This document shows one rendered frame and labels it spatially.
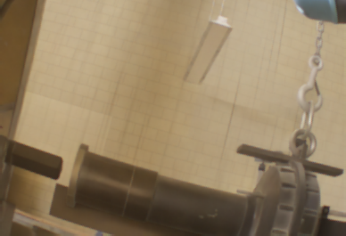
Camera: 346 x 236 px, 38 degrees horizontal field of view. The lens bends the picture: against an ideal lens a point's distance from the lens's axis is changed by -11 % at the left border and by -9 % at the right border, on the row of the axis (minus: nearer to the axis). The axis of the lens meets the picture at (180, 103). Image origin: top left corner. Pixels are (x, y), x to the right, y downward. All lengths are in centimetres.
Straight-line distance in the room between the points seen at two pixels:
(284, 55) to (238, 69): 99
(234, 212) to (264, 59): 908
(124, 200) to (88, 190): 7
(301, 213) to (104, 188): 39
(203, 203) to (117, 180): 18
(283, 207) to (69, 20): 913
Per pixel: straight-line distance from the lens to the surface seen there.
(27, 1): 187
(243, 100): 979
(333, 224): 120
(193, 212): 110
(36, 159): 113
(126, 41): 983
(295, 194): 108
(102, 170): 109
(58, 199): 122
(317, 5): 53
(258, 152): 117
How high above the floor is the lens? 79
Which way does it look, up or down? 17 degrees up
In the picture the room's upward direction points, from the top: 15 degrees clockwise
